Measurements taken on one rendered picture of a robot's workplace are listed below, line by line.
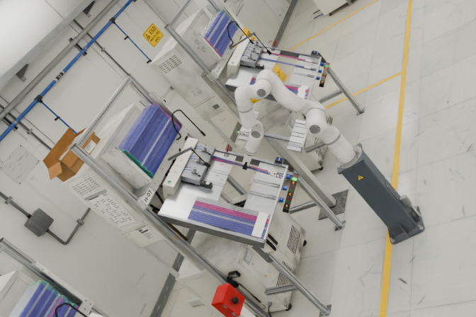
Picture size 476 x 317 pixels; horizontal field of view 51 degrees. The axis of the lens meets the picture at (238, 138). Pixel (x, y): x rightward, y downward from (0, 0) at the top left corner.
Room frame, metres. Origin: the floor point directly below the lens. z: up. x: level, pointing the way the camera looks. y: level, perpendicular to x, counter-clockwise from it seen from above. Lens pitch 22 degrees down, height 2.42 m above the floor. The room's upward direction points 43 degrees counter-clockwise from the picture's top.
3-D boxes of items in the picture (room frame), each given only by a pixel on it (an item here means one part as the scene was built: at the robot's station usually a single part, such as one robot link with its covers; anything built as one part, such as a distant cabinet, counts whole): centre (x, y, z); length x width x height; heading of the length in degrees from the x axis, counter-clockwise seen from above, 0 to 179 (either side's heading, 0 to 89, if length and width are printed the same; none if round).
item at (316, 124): (2.73, -0.41, 1.00); 0.19 x 0.12 x 0.24; 148
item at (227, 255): (3.36, 0.58, 0.31); 0.70 x 0.65 x 0.62; 139
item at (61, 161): (3.44, 0.75, 1.82); 0.68 x 0.30 x 0.20; 139
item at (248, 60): (4.35, -0.51, 0.65); 1.01 x 0.73 x 1.29; 49
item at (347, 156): (2.76, -0.43, 0.79); 0.19 x 0.19 x 0.18
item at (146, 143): (3.32, 0.45, 1.52); 0.51 x 0.13 x 0.27; 139
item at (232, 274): (2.95, 0.69, 0.34); 0.13 x 0.07 x 0.42; 49
